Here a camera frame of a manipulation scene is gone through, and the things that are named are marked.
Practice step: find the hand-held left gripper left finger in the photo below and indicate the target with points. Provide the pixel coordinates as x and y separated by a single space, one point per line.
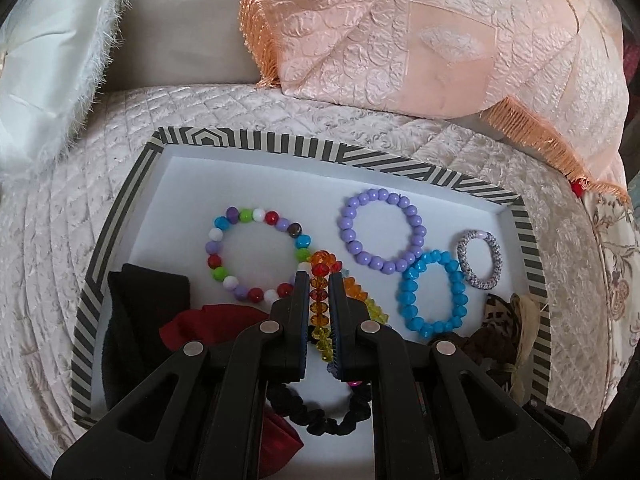
301 330

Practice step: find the black velvet hair bow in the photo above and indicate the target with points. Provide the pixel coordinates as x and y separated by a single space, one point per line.
145 300

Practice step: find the red velvet hair bow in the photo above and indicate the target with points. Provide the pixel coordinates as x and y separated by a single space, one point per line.
200 325

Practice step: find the floral cream cloth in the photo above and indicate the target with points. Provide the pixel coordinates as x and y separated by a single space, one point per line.
612 270

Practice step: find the peach fringed cushion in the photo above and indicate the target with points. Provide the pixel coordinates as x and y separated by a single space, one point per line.
425 35

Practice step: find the brown scrunchie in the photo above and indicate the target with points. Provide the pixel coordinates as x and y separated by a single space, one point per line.
480 347

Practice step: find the black scrunchie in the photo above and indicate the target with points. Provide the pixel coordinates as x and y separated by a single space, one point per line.
320 417

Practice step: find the striped cardboard box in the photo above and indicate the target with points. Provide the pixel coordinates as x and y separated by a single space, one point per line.
280 180

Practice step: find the leopard print hair bow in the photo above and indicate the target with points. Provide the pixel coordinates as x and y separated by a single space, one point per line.
500 310

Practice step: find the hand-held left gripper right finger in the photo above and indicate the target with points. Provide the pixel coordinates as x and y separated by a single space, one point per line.
336 330

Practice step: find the round white satin cushion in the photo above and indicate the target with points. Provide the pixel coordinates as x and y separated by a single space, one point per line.
45 60

